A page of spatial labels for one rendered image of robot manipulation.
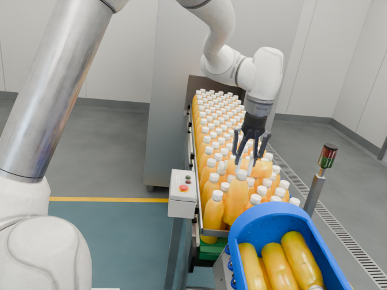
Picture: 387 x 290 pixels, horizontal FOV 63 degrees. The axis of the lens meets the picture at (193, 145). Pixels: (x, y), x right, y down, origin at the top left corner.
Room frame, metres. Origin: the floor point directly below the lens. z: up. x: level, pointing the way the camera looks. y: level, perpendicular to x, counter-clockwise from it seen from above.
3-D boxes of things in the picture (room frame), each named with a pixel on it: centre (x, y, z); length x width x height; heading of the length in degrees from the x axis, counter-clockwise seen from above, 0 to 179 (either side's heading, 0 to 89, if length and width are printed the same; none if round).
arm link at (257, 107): (1.02, -0.19, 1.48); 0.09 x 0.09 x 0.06
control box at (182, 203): (1.08, 0.02, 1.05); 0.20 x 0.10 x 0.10; 6
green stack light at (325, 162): (1.32, -0.61, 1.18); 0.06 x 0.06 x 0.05
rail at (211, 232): (0.98, -0.28, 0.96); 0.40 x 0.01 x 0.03; 96
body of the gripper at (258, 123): (1.02, -0.19, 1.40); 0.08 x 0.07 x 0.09; 96
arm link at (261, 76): (1.03, -0.18, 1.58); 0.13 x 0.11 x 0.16; 56
